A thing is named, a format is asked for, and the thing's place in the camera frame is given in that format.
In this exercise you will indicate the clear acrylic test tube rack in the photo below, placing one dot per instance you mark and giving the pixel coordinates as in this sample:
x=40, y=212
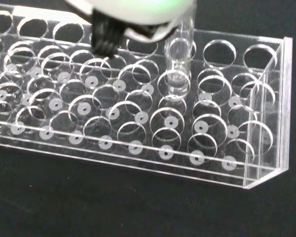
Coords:
x=138, y=103

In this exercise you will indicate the black bench cloth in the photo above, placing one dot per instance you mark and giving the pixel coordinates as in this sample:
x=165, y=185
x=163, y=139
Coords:
x=88, y=209

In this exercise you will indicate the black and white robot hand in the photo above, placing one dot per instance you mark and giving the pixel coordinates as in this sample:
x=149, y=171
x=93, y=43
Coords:
x=128, y=17

